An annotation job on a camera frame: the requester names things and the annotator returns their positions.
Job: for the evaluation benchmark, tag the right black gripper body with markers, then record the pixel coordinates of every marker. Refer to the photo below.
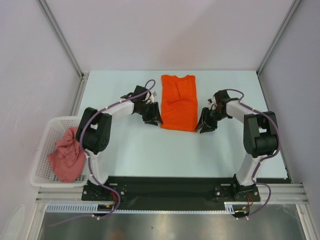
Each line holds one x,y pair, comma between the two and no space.
219,116

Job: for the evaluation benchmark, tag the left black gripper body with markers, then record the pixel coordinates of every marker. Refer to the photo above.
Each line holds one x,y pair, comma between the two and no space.
143,110

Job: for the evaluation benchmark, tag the orange t shirt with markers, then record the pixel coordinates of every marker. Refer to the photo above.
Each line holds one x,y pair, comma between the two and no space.
179,105

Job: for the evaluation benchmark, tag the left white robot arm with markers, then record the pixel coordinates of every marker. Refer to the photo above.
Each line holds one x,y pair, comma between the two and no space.
94,130

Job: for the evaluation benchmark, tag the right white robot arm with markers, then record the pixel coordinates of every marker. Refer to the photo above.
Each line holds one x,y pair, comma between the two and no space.
261,141

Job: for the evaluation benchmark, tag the pink t shirt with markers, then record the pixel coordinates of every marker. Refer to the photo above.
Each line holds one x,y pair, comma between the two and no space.
68,159

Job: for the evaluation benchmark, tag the white plastic basket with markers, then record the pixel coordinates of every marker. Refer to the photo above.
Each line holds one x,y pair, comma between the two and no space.
42,174

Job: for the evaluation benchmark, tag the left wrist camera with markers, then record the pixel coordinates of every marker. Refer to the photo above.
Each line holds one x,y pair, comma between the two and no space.
151,97

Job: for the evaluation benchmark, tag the aluminium frame rail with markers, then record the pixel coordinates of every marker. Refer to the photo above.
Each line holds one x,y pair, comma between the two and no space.
280,194

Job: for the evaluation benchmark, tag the left aluminium frame post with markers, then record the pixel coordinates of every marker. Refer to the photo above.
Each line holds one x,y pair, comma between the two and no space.
81,75

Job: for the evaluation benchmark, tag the aluminium frame post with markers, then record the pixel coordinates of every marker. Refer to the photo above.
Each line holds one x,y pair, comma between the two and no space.
81,75
279,35

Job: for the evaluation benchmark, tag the right aluminium frame post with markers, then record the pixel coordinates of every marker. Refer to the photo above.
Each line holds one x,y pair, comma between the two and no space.
279,35

